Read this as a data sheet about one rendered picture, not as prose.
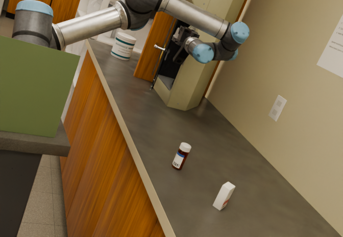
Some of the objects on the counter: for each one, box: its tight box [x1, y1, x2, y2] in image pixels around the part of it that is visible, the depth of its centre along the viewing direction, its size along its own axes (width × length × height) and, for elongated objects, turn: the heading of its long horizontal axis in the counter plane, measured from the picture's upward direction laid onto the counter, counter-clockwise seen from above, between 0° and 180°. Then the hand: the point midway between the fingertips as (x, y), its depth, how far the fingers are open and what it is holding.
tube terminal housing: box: [153, 0, 253, 111], centre depth 201 cm, size 25×32×77 cm
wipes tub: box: [111, 32, 136, 61], centre depth 250 cm, size 13×13×15 cm
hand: (175, 37), depth 182 cm, fingers closed
